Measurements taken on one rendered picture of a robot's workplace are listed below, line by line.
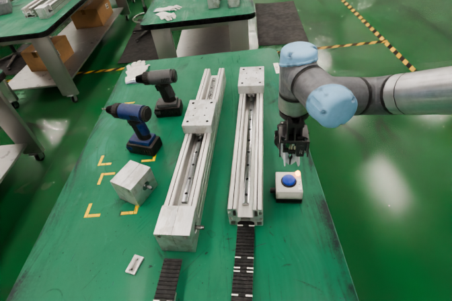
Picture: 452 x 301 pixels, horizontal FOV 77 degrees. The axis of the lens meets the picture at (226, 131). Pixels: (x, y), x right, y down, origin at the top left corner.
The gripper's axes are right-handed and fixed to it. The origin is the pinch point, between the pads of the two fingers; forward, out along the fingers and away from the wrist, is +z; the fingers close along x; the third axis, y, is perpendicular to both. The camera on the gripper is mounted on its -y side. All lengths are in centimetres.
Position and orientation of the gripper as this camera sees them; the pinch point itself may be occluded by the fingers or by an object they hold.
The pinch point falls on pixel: (289, 158)
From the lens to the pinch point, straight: 84.1
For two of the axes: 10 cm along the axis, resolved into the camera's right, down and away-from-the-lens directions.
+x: 9.9, -0.1, -1.4
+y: -1.0, 6.7, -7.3
